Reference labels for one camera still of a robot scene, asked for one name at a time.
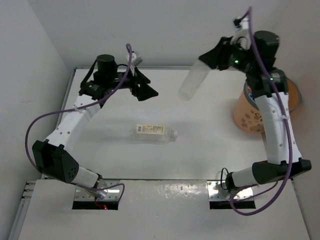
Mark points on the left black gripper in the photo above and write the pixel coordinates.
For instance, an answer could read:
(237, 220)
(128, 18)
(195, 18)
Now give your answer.
(143, 91)

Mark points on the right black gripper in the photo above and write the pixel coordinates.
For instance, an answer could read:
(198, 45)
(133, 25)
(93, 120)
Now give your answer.
(217, 57)

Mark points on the clear unlabelled bottle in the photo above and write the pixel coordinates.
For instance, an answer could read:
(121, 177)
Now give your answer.
(195, 77)

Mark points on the yellow label bottle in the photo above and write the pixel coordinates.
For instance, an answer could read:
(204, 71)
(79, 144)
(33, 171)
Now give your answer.
(153, 134)

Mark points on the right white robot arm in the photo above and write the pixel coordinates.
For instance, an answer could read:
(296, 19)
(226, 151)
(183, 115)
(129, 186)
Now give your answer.
(271, 95)

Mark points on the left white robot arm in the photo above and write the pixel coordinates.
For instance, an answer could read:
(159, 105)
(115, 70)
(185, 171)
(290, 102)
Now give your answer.
(53, 155)

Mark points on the orange bin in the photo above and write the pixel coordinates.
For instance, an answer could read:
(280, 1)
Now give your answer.
(246, 114)

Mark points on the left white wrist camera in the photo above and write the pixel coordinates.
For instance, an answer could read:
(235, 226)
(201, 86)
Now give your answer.
(134, 58)

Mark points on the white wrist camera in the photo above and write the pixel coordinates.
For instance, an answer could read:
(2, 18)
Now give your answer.
(134, 58)
(241, 25)

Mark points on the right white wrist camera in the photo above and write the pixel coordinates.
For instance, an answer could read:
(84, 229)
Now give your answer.
(241, 25)

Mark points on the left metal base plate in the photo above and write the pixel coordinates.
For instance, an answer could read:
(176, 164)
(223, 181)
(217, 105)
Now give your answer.
(112, 192)

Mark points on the metal base plate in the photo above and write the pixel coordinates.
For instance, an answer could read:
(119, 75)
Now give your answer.
(112, 192)
(217, 194)

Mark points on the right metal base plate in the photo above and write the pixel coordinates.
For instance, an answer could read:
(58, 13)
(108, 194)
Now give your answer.
(217, 194)

